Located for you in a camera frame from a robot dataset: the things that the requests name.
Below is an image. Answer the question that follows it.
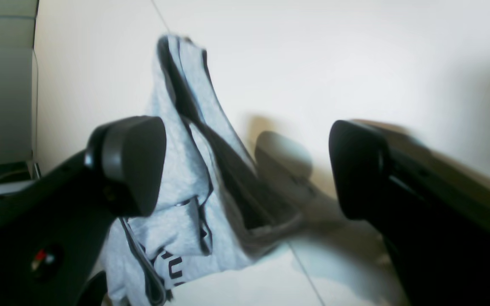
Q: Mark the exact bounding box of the grey T-shirt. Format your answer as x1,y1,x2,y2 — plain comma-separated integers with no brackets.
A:
101,34,303,306

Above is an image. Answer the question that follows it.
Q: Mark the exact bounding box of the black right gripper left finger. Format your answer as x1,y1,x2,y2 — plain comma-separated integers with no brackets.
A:
0,116,166,306

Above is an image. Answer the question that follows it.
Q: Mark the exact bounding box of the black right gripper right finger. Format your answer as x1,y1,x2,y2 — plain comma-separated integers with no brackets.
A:
329,120,490,306

